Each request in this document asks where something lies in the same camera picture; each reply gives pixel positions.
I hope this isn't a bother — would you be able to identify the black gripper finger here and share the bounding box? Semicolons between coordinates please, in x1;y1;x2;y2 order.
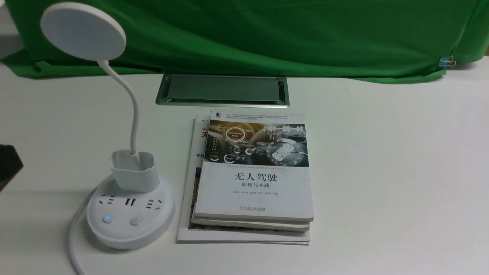
0;144;24;191

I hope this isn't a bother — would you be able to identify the white desk lamp socket base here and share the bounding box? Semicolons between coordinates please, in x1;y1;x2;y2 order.
40;2;175;249

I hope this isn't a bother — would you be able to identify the bottom thin white book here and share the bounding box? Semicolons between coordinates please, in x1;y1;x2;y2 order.
176;115;311;246

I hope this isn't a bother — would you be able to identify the middle white book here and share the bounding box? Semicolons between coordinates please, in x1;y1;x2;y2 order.
190;215;310;233

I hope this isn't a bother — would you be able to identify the top white self-driving book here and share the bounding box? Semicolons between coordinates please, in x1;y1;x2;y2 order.
194;110;314;223

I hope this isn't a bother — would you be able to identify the green backdrop cloth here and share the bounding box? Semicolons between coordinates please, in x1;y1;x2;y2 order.
0;0;489;84

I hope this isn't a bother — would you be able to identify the blue binder clip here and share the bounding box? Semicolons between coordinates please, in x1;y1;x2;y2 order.
438;56;457;70

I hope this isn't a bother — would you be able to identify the white power cable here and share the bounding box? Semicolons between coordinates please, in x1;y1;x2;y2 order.
68;176;115;275

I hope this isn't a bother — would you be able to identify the silver desk cable hatch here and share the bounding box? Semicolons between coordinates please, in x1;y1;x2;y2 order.
155;73;290;108

